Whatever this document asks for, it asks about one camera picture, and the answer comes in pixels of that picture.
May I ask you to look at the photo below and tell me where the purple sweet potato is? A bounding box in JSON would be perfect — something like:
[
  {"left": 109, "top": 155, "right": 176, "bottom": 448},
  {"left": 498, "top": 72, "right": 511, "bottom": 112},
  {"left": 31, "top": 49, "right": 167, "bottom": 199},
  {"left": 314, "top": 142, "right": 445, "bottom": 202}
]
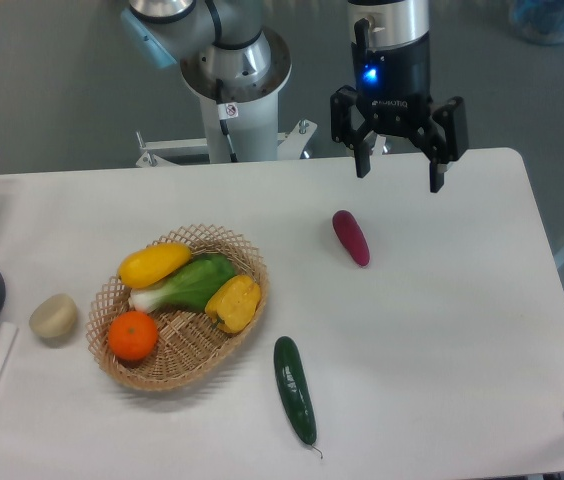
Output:
[{"left": 332, "top": 210, "right": 371, "bottom": 267}]

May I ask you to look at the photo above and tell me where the orange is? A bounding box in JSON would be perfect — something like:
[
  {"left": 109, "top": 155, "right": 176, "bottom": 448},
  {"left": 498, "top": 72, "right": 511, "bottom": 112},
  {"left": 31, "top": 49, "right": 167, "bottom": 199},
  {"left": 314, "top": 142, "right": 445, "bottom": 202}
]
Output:
[{"left": 107, "top": 311, "right": 158, "bottom": 362}]

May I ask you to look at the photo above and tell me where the yellow bell pepper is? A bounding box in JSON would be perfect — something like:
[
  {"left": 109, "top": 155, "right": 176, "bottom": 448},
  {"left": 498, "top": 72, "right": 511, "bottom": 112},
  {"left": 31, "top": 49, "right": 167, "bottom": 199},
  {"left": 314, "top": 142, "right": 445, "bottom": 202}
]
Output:
[{"left": 204, "top": 275, "right": 261, "bottom": 334}]

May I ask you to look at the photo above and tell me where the woven wicker basket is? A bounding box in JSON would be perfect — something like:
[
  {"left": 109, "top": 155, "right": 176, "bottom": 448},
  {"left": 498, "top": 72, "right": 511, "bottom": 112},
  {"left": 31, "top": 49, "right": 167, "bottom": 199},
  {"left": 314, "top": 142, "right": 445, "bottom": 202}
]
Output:
[{"left": 86, "top": 224, "right": 269, "bottom": 391}]

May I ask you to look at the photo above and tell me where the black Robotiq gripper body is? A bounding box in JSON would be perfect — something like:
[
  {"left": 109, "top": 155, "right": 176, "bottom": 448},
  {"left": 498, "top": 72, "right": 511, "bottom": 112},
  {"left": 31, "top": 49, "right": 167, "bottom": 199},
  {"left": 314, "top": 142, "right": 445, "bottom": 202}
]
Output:
[{"left": 351, "top": 34, "right": 431, "bottom": 145}]

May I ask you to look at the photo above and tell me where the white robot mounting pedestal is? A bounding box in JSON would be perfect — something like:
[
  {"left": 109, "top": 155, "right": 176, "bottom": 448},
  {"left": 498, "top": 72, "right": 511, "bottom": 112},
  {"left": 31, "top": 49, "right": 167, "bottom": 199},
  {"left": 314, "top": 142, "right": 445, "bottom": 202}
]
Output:
[{"left": 136, "top": 27, "right": 318, "bottom": 167}]

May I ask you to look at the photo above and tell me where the beige potato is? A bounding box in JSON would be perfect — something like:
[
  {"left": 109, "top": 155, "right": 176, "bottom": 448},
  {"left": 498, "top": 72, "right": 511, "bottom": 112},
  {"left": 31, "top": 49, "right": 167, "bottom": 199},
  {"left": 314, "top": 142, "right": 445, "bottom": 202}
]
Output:
[{"left": 29, "top": 293, "right": 78, "bottom": 339}]

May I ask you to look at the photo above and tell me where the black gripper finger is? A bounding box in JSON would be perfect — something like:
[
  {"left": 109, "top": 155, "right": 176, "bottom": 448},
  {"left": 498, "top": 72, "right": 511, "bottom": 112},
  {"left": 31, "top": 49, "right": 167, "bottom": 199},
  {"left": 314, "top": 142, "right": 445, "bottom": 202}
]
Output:
[
  {"left": 330, "top": 85, "right": 375, "bottom": 178},
  {"left": 414, "top": 96, "right": 469, "bottom": 193}
]

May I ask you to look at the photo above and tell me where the blue plastic bag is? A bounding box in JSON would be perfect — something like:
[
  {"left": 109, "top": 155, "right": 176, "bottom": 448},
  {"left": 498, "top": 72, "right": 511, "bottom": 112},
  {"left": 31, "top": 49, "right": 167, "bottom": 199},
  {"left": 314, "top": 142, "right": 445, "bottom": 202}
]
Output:
[{"left": 508, "top": 0, "right": 564, "bottom": 46}]

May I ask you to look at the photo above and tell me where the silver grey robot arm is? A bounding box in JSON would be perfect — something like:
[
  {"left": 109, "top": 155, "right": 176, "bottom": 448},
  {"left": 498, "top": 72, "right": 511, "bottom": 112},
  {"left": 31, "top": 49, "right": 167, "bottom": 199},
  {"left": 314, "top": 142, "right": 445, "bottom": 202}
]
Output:
[{"left": 122, "top": 1, "right": 468, "bottom": 192}]

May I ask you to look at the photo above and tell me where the black cable on pedestal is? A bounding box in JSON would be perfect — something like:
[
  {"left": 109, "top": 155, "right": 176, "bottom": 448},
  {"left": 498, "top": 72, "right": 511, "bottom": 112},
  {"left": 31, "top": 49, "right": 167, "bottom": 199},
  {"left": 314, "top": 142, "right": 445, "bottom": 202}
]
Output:
[{"left": 214, "top": 78, "right": 239, "bottom": 164}]

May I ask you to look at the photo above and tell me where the yellow mango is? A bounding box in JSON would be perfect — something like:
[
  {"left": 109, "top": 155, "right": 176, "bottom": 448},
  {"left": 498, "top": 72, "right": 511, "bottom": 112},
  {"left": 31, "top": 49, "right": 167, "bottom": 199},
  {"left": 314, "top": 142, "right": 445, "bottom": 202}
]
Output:
[{"left": 118, "top": 242, "right": 192, "bottom": 288}]

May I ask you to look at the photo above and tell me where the dark green cucumber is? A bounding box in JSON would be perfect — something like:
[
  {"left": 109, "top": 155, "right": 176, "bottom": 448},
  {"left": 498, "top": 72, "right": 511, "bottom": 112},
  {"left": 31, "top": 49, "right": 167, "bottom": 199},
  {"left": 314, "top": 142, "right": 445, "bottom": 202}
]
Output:
[{"left": 273, "top": 336, "right": 323, "bottom": 457}]

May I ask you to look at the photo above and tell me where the green bok choy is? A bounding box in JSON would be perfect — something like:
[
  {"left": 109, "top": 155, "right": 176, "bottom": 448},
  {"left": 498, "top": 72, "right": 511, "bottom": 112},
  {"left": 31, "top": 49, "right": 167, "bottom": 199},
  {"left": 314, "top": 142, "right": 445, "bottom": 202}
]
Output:
[{"left": 129, "top": 254, "right": 236, "bottom": 313}]

